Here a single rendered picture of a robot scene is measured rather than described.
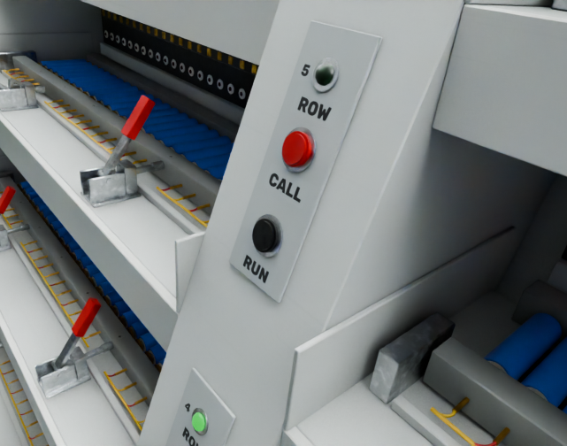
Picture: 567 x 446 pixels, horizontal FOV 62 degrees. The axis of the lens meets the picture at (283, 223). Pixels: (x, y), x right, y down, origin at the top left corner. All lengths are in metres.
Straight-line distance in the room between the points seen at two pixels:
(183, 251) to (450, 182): 0.14
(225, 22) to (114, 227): 0.17
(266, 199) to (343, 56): 0.07
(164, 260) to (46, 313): 0.28
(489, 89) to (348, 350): 0.13
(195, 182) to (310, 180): 0.19
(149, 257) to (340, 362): 0.16
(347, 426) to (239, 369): 0.06
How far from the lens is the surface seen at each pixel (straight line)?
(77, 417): 0.48
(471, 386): 0.25
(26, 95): 0.65
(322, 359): 0.22
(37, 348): 0.55
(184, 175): 0.40
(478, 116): 0.19
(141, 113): 0.40
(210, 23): 0.31
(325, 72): 0.21
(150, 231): 0.36
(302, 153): 0.21
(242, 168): 0.24
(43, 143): 0.54
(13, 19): 0.83
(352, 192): 0.20
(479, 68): 0.19
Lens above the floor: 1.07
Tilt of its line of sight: 16 degrees down
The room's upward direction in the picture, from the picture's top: 20 degrees clockwise
